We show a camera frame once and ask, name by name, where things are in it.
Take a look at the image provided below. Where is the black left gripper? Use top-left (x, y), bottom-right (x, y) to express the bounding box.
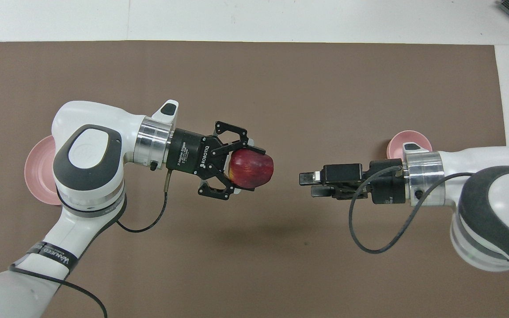
top-left (166, 121), bottom-right (266, 201)

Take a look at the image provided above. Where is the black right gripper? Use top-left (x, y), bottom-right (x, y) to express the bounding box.
top-left (300, 159), bottom-right (408, 205)

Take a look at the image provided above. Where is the red apple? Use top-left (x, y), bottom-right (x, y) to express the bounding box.
top-left (228, 149), bottom-right (274, 190)

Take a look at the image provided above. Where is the pink bowl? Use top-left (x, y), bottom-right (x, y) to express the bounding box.
top-left (386, 130), bottom-right (433, 160)

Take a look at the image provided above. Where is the pink plate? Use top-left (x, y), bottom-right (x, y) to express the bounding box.
top-left (24, 135), bottom-right (63, 206)

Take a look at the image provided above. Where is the brown table mat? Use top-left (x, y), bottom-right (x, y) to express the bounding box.
top-left (0, 41), bottom-right (509, 318)

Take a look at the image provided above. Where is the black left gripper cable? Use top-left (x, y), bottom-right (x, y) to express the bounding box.
top-left (9, 169), bottom-right (173, 318)

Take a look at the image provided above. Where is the black left arm strap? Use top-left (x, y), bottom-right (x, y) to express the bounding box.
top-left (27, 241), bottom-right (78, 273)

